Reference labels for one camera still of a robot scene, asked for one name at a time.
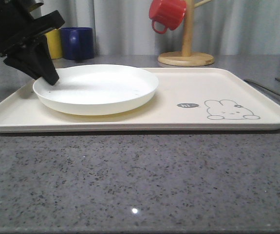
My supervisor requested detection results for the white round plate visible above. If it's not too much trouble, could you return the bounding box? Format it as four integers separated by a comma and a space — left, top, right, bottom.
33, 64, 159, 116

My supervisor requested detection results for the red ribbed mug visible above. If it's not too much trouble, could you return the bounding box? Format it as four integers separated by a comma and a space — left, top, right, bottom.
149, 0, 187, 34

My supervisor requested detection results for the yellow mug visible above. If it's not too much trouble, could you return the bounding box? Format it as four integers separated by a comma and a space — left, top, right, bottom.
45, 29, 63, 59

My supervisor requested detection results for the dark blue mug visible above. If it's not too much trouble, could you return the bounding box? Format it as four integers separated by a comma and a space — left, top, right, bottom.
59, 27, 94, 60

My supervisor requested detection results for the wooden mug tree stand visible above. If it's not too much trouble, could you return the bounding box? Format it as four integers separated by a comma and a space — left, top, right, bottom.
158, 0, 214, 67

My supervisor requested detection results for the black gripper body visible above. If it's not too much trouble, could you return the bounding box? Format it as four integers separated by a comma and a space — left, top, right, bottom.
0, 0, 65, 56

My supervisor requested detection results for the grey curtain backdrop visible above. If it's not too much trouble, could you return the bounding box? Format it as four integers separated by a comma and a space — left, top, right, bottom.
32, 0, 280, 55

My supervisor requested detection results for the cream rabbit serving tray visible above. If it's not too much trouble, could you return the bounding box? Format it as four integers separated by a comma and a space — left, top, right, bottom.
0, 68, 280, 133

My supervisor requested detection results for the silver metal fork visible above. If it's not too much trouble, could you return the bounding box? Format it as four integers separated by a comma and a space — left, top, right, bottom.
244, 79, 280, 96

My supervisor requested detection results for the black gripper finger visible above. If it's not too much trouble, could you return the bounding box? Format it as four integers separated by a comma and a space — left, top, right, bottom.
24, 35, 59, 85
3, 52, 41, 79

